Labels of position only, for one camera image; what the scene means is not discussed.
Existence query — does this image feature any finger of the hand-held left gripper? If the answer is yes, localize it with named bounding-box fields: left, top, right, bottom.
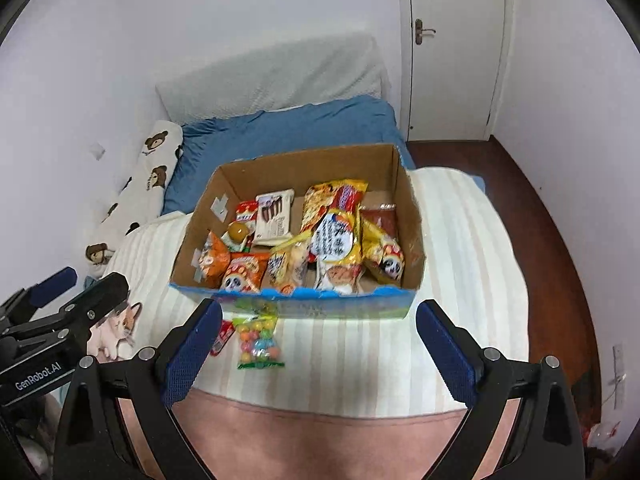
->
left=10, top=273, right=130, bottom=344
left=0, top=267, right=79, bottom=331

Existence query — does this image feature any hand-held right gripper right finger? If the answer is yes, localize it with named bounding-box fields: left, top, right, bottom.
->
left=416, top=299, right=587, bottom=480

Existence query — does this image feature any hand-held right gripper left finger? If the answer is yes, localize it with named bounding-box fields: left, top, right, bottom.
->
left=52, top=299, right=223, bottom=480

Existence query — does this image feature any colourful candy ball bag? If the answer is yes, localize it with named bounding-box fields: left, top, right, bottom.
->
left=231, top=305, right=286, bottom=371

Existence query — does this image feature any orange mushroom panda snack packet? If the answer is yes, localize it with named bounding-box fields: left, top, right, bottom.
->
left=220, top=252, right=271, bottom=295

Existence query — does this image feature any printed cardboard box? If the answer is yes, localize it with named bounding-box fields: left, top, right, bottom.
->
left=169, top=144, right=427, bottom=320

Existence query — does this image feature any red triangular snack packet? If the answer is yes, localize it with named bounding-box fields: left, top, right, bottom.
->
left=212, top=320, right=236, bottom=357

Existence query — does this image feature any striped cat print blanket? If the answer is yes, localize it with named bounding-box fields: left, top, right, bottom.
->
left=87, top=165, right=531, bottom=480

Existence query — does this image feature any yellow panda snack packet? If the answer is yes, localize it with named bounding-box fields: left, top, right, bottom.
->
left=361, top=220, right=406, bottom=283

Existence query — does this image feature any bear print pillow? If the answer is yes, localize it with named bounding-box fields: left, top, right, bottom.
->
left=85, top=121, right=185, bottom=281

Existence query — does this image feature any braised egg packet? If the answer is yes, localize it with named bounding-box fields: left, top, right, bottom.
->
left=222, top=221, right=253, bottom=253

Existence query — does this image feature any red brown snack packet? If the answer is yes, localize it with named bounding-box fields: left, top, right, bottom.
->
left=360, top=202, right=398, bottom=241

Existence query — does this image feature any yellow white label snack packet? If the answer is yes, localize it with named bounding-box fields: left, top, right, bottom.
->
left=307, top=207, right=366, bottom=295

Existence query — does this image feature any large orange snack packet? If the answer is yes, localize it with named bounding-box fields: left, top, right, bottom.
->
left=300, top=178, right=370, bottom=236

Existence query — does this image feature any blue bed sheet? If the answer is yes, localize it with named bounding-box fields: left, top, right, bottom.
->
left=160, top=95, right=486, bottom=216

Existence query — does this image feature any grey pillow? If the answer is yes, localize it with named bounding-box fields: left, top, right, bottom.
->
left=155, top=35, right=391, bottom=126

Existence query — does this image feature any white door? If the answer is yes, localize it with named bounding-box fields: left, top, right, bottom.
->
left=395, top=0, right=516, bottom=142

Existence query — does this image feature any metal door handle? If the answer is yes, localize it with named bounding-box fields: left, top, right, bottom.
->
left=414, top=18, right=437, bottom=46

